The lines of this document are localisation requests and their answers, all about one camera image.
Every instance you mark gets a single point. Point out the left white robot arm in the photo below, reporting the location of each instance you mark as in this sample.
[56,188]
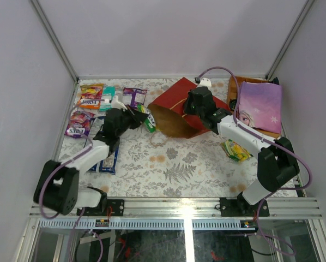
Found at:
[58,187]

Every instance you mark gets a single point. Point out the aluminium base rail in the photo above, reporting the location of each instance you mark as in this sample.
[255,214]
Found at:
[204,208]

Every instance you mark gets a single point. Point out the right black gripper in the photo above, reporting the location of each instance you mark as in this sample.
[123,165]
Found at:
[186,108]

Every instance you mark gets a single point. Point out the purple Frozen bag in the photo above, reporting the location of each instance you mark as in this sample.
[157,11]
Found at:
[260,106]

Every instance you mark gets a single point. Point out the teal snack packet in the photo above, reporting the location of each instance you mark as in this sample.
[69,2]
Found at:
[108,94]

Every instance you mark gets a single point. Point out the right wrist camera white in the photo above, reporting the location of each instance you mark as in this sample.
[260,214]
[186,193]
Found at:
[203,82]

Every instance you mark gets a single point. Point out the purple Fox's candy bag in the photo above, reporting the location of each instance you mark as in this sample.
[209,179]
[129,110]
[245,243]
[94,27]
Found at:
[79,124]

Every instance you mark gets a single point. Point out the purple chocolate bar wrapper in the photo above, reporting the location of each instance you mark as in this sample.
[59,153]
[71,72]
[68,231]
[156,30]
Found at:
[133,96]

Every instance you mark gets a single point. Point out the orange Fox's candy bag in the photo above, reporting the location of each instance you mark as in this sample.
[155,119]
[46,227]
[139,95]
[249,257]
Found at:
[90,96]

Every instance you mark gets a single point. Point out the yellow green candy bag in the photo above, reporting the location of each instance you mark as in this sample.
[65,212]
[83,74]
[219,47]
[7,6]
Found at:
[235,151]

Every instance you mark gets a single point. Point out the dark rolled tape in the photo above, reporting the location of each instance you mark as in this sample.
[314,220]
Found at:
[232,104]

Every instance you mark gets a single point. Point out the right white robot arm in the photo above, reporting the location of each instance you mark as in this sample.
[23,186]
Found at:
[276,162]

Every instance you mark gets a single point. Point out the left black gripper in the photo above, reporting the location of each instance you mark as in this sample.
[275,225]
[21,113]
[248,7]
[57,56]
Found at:
[133,117]

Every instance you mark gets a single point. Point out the red paper bag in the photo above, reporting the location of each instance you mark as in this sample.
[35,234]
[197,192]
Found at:
[167,111]

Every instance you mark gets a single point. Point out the blue Doritos chip bag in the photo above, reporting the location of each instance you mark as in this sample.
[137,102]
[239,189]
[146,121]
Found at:
[107,165]

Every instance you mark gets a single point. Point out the green Fox's candy bag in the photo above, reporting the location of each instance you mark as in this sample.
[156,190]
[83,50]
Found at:
[149,121]

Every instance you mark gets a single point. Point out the wooden tray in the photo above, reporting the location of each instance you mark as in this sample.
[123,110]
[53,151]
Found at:
[232,94]

